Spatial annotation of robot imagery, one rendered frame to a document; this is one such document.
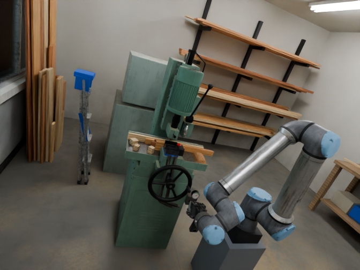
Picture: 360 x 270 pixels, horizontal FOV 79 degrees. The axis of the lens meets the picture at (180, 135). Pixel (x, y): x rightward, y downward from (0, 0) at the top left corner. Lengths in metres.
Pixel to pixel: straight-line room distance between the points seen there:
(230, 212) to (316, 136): 0.54
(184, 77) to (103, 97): 2.64
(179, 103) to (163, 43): 2.44
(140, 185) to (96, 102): 2.55
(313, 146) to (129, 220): 1.37
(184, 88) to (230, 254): 1.14
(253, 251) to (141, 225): 0.85
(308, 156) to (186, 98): 0.78
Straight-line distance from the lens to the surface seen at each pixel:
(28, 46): 2.50
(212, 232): 1.06
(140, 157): 1.52
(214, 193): 1.14
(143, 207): 1.79
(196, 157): 1.64
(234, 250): 1.67
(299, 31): 4.96
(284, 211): 1.44
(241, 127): 4.21
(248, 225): 1.65
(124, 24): 3.78
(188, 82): 1.45
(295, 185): 1.33
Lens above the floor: 1.62
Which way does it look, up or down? 21 degrees down
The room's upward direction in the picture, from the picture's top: 18 degrees clockwise
